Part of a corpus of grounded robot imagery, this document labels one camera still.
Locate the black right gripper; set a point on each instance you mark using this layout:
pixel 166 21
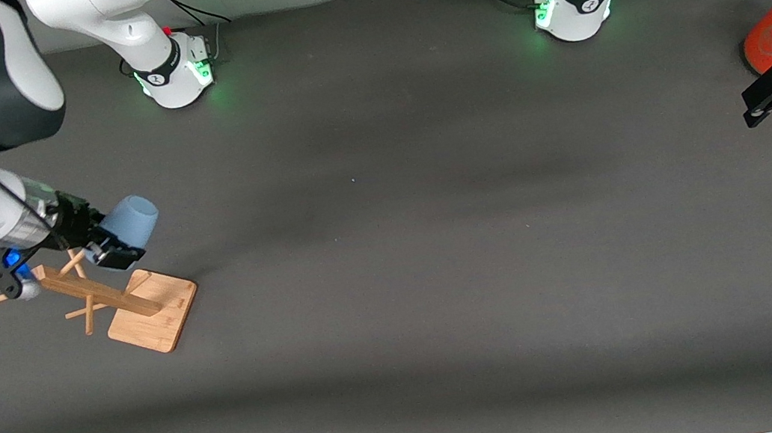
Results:
pixel 76 221

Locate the light blue cup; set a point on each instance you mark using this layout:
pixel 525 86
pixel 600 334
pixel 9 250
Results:
pixel 133 220

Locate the wooden cup rack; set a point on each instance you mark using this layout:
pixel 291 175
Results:
pixel 155 320

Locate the dark grey table mat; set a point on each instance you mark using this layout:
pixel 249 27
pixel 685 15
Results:
pixel 400 320

